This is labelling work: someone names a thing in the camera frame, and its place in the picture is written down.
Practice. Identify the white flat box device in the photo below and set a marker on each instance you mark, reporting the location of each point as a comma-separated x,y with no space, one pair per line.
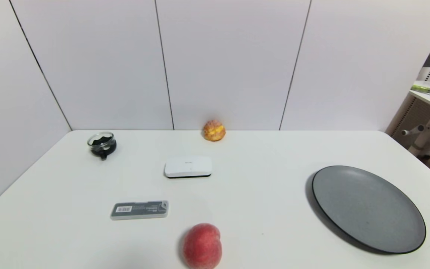
188,165

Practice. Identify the red peach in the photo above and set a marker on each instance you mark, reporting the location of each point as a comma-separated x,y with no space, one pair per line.
202,247

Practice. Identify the round orange pastry ball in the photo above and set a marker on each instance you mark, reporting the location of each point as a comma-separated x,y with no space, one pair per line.
214,131

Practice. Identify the gray round plate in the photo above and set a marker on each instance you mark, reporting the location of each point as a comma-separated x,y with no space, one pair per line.
368,209

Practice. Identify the glass bowl with black contents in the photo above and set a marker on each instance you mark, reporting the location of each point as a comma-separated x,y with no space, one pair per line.
102,144

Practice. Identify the gray case with barcode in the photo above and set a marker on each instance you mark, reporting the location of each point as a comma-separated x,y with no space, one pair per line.
140,210

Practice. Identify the green item on desk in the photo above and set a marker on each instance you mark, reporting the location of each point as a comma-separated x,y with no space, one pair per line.
423,89

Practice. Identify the white desk leg frame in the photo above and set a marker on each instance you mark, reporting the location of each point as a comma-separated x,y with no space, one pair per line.
429,132

